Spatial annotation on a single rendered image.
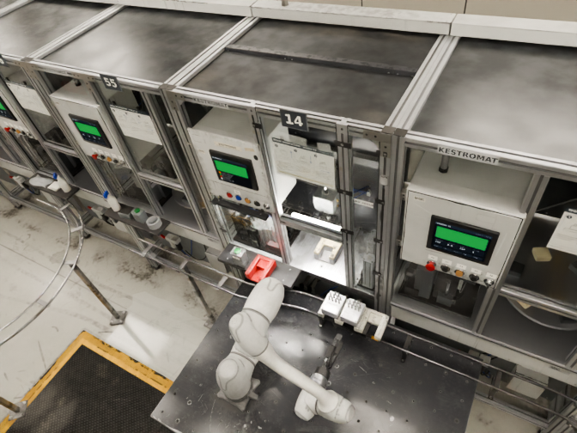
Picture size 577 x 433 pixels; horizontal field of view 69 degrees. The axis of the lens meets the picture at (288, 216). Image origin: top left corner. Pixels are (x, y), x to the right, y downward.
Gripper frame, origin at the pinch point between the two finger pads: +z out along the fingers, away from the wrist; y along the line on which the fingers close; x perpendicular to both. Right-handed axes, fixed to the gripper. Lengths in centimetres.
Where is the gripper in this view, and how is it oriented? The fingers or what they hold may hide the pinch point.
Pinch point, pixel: (338, 342)
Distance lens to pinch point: 229.2
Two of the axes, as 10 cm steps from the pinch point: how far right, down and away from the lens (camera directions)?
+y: -1.3, -6.8, -7.2
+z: 4.9, -6.8, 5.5
